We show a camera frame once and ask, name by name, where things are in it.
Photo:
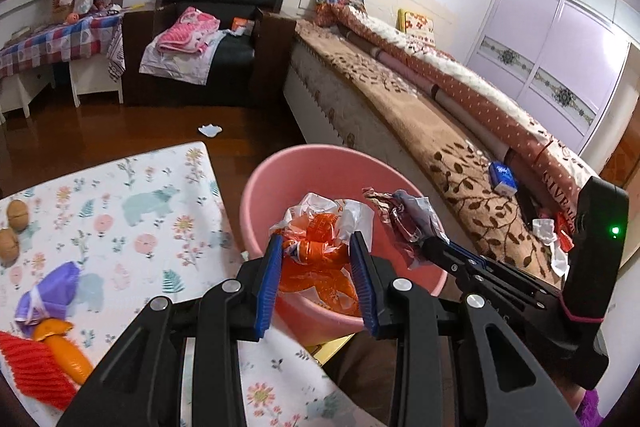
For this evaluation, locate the white crumpled paper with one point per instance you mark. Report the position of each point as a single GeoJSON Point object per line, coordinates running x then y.
{"type": "Point", "coordinates": [545, 229]}

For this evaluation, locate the red foam net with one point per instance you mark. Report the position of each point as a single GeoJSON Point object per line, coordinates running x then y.
{"type": "Point", "coordinates": [30, 367]}

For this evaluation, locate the small orange ball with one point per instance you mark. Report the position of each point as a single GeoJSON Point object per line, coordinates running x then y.
{"type": "Point", "coordinates": [73, 17]}

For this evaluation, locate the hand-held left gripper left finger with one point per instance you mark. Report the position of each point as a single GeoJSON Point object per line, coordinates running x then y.
{"type": "Point", "coordinates": [267, 292]}

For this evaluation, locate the white crumpled tissue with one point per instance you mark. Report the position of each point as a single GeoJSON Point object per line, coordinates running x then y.
{"type": "Point", "coordinates": [210, 130]}

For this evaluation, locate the pink plastic bucket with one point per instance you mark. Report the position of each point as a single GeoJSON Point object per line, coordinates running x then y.
{"type": "Point", "coordinates": [280, 177]}

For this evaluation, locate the pink folded blanket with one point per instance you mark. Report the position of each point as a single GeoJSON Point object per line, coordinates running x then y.
{"type": "Point", "coordinates": [187, 29]}

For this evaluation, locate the white pale cloth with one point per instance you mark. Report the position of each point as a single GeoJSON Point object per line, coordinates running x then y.
{"type": "Point", "coordinates": [175, 67]}

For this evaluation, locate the yellow floral pillow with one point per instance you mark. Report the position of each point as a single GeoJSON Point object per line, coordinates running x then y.
{"type": "Point", "coordinates": [417, 24]}

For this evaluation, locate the bed with brown blanket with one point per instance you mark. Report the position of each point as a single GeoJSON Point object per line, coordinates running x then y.
{"type": "Point", "coordinates": [400, 117]}

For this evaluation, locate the brown wooden door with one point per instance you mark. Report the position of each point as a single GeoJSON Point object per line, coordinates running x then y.
{"type": "Point", "coordinates": [625, 152]}

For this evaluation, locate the orange plastic wrapper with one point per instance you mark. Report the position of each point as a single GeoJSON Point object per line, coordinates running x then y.
{"type": "Point", "coordinates": [70, 352]}

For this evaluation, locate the patterned hanging cloth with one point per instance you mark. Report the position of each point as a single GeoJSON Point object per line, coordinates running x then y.
{"type": "Point", "coordinates": [116, 54]}

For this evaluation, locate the person's right forearm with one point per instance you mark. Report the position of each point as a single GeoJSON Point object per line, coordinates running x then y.
{"type": "Point", "coordinates": [590, 412]}

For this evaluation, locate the blue tissue packet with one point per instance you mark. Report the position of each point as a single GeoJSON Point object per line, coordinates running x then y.
{"type": "Point", "coordinates": [501, 177]}

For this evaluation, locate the checked tablecloth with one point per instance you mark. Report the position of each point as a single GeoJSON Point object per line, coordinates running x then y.
{"type": "Point", "coordinates": [55, 42]}

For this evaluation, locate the floral bear tablecloth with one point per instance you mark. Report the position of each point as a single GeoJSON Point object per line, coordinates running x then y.
{"type": "Point", "coordinates": [140, 247]}

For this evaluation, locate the white low cabinet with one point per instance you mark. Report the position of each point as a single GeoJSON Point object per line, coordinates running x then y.
{"type": "Point", "coordinates": [25, 92]}
{"type": "Point", "coordinates": [95, 82]}

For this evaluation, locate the maroon white wrapper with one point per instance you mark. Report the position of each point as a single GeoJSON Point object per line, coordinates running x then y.
{"type": "Point", "coordinates": [405, 217]}

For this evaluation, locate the lilac sliding wardrobe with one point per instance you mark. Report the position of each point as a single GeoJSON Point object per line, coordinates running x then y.
{"type": "Point", "coordinates": [550, 47]}

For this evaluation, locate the white bed base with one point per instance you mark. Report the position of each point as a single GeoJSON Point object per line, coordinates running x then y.
{"type": "Point", "coordinates": [320, 107]}

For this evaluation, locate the small orange box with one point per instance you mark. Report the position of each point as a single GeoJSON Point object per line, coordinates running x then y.
{"type": "Point", "coordinates": [242, 26]}

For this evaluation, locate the purple plastic wrapper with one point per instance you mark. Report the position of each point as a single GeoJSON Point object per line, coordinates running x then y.
{"type": "Point", "coordinates": [55, 287]}

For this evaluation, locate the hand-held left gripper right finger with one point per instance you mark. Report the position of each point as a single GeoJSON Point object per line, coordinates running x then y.
{"type": "Point", "coordinates": [364, 292]}

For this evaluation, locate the orange and white plastic bag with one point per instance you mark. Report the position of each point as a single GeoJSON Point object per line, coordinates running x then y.
{"type": "Point", "coordinates": [320, 232]}

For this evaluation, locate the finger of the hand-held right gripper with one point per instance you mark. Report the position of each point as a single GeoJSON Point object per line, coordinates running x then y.
{"type": "Point", "coordinates": [470, 274]}
{"type": "Point", "coordinates": [500, 268]}

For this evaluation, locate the red packet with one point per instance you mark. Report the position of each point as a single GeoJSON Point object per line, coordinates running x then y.
{"type": "Point", "coordinates": [565, 227]}

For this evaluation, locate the orange dotted quilt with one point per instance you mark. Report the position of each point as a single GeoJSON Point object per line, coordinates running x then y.
{"type": "Point", "coordinates": [475, 102]}

